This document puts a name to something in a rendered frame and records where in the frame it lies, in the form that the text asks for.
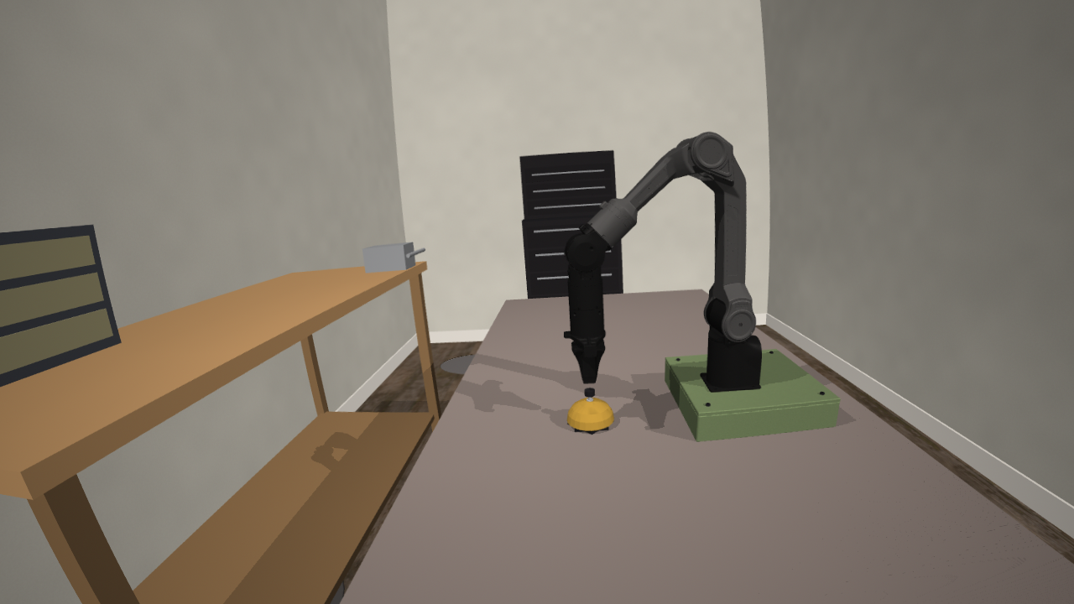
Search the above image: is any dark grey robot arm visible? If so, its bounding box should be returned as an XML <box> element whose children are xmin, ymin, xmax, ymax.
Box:
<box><xmin>564</xmin><ymin>132</ymin><xmax>761</xmax><ymax>393</ymax></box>

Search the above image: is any gold dome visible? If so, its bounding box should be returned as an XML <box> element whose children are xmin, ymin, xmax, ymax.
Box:
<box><xmin>567</xmin><ymin>388</ymin><xmax>614</xmax><ymax>435</ymax></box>

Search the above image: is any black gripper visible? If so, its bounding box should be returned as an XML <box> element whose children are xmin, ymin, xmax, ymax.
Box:
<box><xmin>564</xmin><ymin>307</ymin><xmax>606</xmax><ymax>384</ymax></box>

